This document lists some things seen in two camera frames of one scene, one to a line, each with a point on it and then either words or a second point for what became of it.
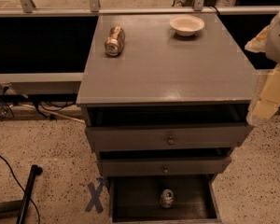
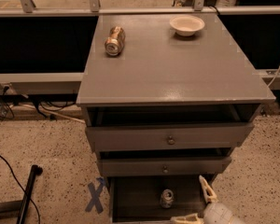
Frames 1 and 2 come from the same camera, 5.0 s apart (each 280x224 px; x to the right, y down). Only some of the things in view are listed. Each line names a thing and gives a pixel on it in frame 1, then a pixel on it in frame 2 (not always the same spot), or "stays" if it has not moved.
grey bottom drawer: [134, 199] stays
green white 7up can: [167, 198] stays
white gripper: [278, 40] -> [217, 213]
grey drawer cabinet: [164, 101] stays
